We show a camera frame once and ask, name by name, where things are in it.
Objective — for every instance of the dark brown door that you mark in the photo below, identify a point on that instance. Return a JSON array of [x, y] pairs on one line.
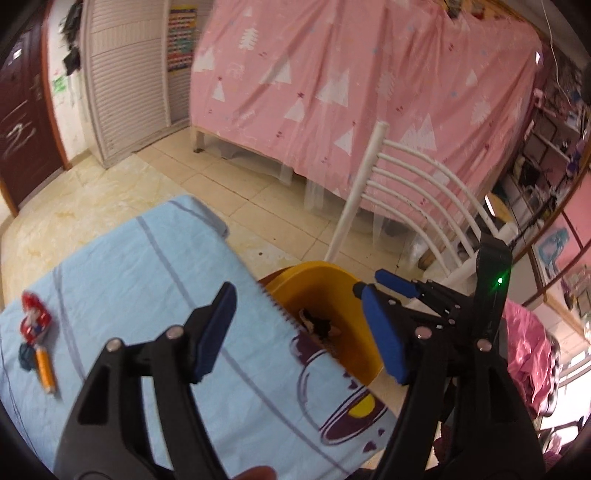
[[32, 152]]

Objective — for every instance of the orange thread spool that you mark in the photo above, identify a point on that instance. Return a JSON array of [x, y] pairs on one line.
[[45, 371]]

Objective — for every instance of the white chair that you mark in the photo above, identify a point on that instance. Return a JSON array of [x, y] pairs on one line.
[[400, 183]]

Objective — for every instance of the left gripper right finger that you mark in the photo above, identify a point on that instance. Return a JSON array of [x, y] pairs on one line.
[[389, 323]]

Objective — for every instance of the white louvered wardrobe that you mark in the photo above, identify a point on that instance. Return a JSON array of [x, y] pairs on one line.
[[132, 99]]

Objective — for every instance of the pink black sock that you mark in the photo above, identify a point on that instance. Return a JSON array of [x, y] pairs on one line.
[[321, 329]]

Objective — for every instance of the pink tree-print curtain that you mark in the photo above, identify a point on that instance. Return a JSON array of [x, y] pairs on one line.
[[305, 83]]

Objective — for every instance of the blue sock ball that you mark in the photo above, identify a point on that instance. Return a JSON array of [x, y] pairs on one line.
[[27, 357]]

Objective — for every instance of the yellow plastic basin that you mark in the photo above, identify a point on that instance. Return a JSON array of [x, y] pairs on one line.
[[326, 290]]

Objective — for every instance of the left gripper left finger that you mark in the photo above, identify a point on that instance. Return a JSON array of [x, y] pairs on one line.
[[206, 329]]

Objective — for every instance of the cluttered wall shelf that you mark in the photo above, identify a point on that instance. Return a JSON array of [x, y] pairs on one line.
[[547, 190]]

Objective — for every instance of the colourful wall chart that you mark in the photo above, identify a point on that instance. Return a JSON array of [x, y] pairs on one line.
[[182, 25]]

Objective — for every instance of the red snack wrapper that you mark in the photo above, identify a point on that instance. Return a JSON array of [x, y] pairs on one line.
[[37, 318]]

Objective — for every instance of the hanging black bags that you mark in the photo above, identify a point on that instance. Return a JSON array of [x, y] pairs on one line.
[[70, 33]]

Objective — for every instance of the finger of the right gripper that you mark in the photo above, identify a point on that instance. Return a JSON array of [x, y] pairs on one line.
[[397, 284]]

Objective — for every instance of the light blue bed sheet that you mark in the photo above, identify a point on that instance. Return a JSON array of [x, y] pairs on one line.
[[124, 407]]

